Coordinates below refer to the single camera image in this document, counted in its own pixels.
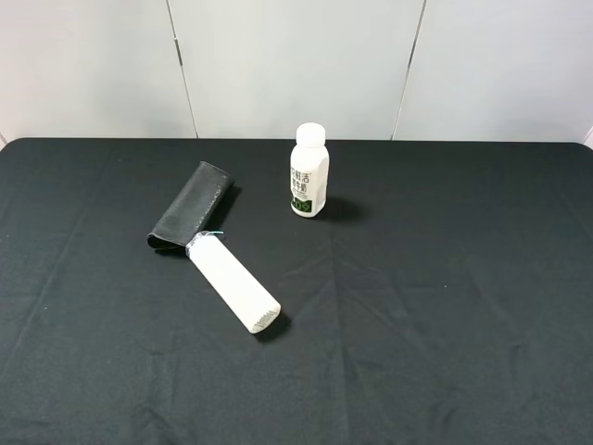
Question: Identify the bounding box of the black leather glasses case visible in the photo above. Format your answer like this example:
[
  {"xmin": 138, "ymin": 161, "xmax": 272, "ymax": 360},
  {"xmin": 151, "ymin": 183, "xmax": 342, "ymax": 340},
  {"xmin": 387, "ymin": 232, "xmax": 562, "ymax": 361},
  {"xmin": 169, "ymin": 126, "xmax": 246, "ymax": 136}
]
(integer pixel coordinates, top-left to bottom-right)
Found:
[{"xmin": 147, "ymin": 161, "xmax": 234, "ymax": 250}]

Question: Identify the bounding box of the white milk bottle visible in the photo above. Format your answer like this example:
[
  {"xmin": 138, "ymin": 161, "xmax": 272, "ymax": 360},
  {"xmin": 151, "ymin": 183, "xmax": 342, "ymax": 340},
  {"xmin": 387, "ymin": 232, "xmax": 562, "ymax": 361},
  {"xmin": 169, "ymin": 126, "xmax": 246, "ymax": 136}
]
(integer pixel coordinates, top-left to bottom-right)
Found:
[{"xmin": 290, "ymin": 122, "xmax": 330, "ymax": 218}]

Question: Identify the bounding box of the white rectangular tube box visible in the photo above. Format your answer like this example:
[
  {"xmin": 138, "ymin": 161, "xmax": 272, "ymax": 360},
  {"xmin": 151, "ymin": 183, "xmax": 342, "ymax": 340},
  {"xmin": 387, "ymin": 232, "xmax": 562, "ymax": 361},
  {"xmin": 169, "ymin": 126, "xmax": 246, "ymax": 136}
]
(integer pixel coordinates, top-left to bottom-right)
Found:
[{"xmin": 185, "ymin": 231, "xmax": 282, "ymax": 335}]

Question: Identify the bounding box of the black tablecloth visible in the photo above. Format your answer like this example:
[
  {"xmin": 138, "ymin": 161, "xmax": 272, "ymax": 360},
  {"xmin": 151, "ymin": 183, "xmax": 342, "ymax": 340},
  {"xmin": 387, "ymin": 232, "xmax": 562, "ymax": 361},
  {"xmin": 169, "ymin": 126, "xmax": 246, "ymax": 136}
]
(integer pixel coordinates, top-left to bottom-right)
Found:
[{"xmin": 1, "ymin": 139, "xmax": 592, "ymax": 444}]

